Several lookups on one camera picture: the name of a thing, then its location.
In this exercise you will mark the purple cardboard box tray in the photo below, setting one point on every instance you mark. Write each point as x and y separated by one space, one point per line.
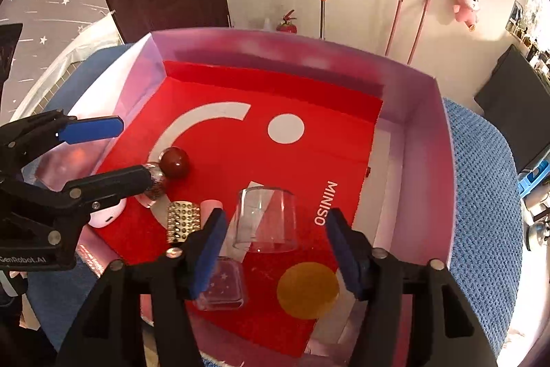
407 201

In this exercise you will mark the red Miniso paper sheet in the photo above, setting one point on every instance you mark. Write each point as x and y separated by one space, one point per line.
241 126

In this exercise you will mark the pink nail polish bottle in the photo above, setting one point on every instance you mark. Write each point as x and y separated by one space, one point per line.
225 289

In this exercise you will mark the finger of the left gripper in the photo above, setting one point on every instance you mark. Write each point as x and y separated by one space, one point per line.
102 191
26 139

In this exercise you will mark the orange round puck in box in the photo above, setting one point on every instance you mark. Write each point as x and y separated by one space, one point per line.
307 291

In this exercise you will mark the black side table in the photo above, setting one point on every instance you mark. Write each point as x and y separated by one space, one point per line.
515 100

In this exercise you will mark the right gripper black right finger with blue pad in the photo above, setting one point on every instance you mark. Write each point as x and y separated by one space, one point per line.
444 329

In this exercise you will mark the red fire extinguisher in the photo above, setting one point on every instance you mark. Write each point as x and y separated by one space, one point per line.
287 25

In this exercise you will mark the white earbud case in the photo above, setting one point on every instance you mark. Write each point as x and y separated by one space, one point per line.
107 216

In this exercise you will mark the dark red ball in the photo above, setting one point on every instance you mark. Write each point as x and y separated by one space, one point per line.
174 163

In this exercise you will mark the blue plastic stool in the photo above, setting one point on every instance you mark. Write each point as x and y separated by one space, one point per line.
530 181

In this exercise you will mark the pink plush toy right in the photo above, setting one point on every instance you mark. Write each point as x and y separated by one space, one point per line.
465 11

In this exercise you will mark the blue knitted table cloth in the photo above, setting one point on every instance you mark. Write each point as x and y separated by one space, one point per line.
486 253

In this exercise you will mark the clear plastic cup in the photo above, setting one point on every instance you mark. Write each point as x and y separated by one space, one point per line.
265 220

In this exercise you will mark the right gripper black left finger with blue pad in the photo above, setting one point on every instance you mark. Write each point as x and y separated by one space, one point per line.
107 330

